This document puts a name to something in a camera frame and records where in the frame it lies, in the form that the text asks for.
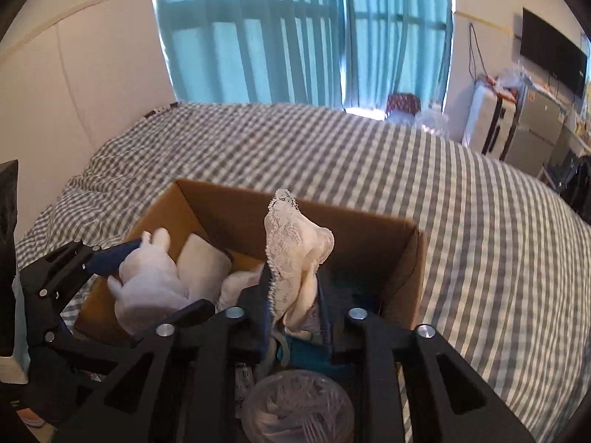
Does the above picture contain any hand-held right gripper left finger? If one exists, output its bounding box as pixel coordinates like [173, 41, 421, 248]
[53, 268, 275, 443]

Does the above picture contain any teal packet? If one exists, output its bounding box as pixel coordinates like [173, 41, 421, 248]
[276, 336, 357, 375]

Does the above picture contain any grey checked bedsheet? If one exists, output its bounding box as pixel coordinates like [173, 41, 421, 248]
[16, 101, 591, 443]

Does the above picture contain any red patterned bag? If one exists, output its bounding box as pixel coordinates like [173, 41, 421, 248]
[385, 93, 421, 123]

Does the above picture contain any brown cardboard box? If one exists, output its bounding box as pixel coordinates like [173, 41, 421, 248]
[73, 177, 428, 348]

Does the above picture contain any dark wall cable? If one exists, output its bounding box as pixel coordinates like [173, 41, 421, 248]
[467, 21, 491, 79]

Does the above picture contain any black wall television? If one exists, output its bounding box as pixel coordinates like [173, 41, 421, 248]
[520, 6, 590, 99]

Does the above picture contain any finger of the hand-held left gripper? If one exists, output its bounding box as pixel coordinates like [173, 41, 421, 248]
[43, 298, 216, 370]
[18, 238, 144, 301]

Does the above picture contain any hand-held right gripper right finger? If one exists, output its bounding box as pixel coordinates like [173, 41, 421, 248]
[318, 271, 536, 443]

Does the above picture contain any wide teal curtain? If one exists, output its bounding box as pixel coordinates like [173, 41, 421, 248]
[154, 0, 347, 110]

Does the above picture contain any white lace sock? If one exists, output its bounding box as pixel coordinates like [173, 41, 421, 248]
[263, 189, 336, 334]

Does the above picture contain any clear plastic bag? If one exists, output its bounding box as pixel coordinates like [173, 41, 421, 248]
[496, 66, 532, 91]
[242, 371, 356, 443]

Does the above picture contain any white plush toy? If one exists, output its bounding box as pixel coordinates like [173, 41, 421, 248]
[106, 228, 190, 334]

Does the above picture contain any white suitcase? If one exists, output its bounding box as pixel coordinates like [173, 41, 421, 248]
[461, 80, 518, 158]

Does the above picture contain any silver mini fridge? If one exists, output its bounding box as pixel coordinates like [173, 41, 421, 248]
[503, 87, 567, 176]

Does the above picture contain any small white sachet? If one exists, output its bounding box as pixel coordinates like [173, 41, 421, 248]
[233, 364, 256, 422]

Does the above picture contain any black backpack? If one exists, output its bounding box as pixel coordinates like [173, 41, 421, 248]
[560, 154, 591, 225]

